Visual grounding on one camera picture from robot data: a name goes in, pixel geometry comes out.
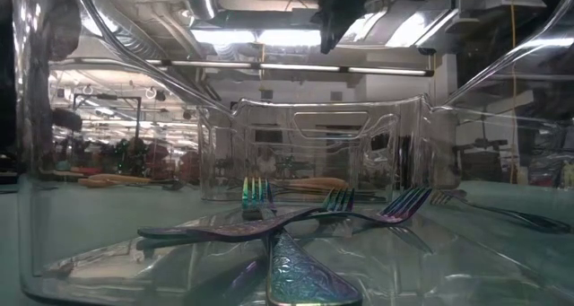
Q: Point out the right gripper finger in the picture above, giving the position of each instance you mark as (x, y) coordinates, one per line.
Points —
(332, 39)

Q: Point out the iridescent rainbow fork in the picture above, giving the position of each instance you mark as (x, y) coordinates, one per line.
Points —
(305, 279)
(403, 207)
(538, 223)
(224, 230)

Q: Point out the bright ceiling light panel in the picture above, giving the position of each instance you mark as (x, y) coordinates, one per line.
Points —
(251, 37)

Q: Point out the long ceiling light strip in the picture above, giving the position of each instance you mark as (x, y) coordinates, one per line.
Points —
(215, 64)

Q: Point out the clear plastic bin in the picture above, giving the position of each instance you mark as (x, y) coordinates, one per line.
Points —
(426, 274)
(215, 162)

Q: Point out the yellow green container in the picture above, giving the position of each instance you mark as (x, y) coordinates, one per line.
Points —
(568, 176)

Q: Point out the black background frame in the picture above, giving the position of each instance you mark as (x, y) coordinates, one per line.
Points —
(138, 131)

